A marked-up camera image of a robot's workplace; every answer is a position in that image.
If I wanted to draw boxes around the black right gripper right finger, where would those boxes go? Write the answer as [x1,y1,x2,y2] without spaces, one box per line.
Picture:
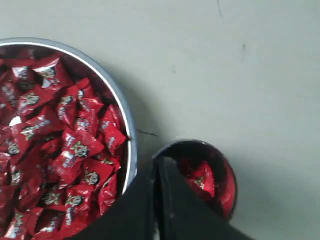
[154,156,251,240]

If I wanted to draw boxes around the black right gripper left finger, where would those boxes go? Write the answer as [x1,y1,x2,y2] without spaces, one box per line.
[70,169,155,240]

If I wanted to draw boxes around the red candy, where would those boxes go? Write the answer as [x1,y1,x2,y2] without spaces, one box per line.
[179,160,216,202]

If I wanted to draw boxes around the steel cup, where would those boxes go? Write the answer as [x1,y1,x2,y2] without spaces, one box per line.
[152,139,238,221]

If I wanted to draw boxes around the pile of red candies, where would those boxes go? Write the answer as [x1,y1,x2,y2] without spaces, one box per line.
[0,49,127,240]

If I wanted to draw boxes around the steel bowl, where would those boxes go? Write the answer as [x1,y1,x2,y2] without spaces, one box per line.
[0,37,138,194]

